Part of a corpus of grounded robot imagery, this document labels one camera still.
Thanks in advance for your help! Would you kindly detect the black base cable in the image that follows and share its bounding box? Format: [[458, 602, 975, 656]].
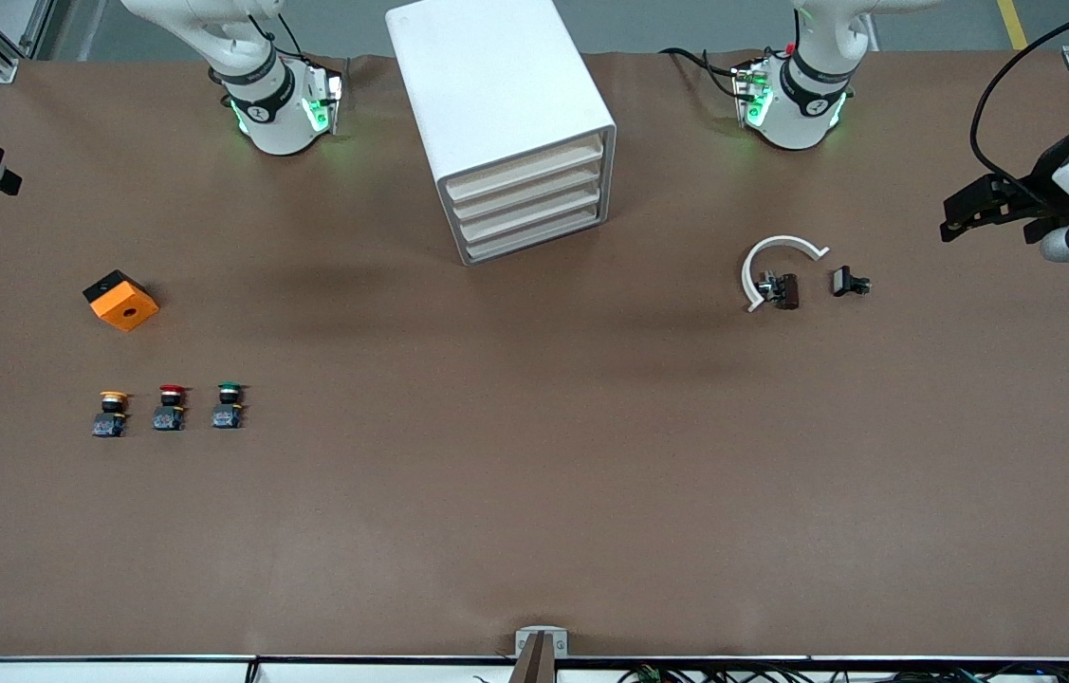
[[660, 46, 753, 101]]

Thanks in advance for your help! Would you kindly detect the white curved plastic ring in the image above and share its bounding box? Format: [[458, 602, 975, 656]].
[[741, 235, 830, 314]]

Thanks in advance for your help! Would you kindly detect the green push button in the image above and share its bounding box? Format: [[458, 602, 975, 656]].
[[212, 381, 246, 430]]

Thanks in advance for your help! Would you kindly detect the red push button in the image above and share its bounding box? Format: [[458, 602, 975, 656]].
[[153, 384, 188, 433]]

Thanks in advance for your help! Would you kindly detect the orange and black button box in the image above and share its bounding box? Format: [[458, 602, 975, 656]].
[[83, 269, 160, 333]]

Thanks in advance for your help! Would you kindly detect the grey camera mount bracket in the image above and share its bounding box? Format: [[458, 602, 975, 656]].
[[507, 626, 569, 683]]

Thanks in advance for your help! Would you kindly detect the cream drawer at cabinet base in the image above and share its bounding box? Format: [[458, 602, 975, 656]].
[[463, 204, 609, 264]]

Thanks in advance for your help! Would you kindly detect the yellow push button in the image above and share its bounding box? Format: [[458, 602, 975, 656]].
[[92, 390, 130, 438]]

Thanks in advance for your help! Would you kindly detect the black clip with metal part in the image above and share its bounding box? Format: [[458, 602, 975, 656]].
[[757, 271, 801, 311]]

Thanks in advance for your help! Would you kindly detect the white drawer cabinet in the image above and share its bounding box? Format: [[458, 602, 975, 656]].
[[385, 0, 617, 267]]

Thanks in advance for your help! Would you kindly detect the white table edge rail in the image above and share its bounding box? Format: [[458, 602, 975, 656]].
[[0, 655, 1069, 683]]

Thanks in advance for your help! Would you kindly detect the black cable bundle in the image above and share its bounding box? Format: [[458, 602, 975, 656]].
[[615, 664, 1069, 683]]

